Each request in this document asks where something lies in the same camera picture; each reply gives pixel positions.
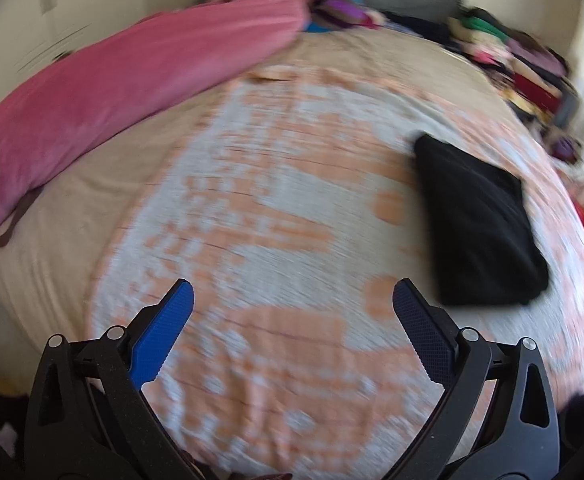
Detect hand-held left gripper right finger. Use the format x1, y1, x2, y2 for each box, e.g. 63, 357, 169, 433
389, 278, 563, 480

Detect beige bed sheet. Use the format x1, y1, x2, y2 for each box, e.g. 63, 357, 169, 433
0, 27, 493, 376

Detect white wardrobe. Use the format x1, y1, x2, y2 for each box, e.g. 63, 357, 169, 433
0, 0, 203, 111

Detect dark clothes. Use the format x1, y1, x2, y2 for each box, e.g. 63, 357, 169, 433
384, 10, 453, 43

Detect orange white plush blanket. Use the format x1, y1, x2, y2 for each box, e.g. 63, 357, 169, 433
84, 65, 584, 478

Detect pile of folded clothes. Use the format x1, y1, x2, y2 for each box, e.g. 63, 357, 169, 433
447, 7, 580, 128

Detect black sweater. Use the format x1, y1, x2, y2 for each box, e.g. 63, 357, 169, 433
413, 133, 550, 307

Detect pink quilt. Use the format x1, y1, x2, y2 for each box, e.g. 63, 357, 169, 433
0, 0, 330, 248

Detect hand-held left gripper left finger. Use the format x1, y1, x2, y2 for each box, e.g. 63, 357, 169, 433
22, 279, 195, 480

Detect floral tote bag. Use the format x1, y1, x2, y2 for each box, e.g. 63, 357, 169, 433
549, 130, 584, 181

